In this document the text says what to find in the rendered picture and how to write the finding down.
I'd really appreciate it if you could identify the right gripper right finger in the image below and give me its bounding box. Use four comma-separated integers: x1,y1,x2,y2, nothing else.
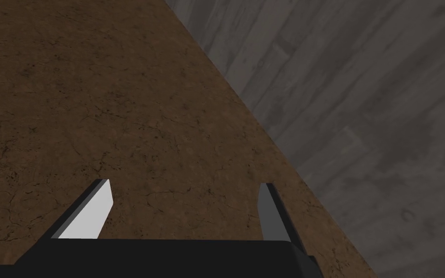
257,183,305,252

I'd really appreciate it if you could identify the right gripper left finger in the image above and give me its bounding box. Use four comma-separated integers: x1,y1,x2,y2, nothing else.
38,178,114,240

